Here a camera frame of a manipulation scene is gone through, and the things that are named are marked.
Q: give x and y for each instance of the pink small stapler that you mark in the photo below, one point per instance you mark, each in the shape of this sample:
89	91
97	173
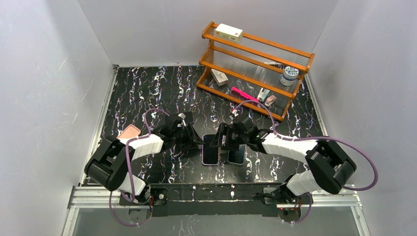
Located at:
270	100

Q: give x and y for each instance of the black smartphone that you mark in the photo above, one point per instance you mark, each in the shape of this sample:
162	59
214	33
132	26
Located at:
236	157

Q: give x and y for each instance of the blue white jar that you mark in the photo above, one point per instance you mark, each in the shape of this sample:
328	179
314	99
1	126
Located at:
289	75

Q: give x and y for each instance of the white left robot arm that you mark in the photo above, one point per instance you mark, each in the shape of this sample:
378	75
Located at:
111	164

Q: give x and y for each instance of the lilac phone case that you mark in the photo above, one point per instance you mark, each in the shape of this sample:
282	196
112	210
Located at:
210	154

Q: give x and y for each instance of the pink cased phone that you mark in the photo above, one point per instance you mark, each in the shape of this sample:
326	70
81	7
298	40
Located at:
129	132

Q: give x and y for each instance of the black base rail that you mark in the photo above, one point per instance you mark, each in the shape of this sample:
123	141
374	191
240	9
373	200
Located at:
218	199

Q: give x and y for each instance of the light blue stapler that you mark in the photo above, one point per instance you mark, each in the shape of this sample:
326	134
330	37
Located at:
263	94

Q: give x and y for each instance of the orange wooden shelf rack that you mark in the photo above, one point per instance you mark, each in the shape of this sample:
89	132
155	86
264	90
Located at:
250	65

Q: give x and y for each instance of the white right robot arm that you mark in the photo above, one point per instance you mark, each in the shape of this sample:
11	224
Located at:
329	166

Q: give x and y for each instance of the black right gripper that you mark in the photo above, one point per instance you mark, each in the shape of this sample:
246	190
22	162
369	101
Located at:
226	137

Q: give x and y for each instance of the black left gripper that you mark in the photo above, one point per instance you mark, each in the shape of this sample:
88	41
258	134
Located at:
189	134

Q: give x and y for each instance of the small grey box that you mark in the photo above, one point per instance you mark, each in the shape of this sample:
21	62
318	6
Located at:
219	77

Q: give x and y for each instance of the white cardboard box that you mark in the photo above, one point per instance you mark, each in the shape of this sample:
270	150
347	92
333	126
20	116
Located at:
228	32

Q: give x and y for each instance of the pink comb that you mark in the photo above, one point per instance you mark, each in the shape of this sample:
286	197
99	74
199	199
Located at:
237	93

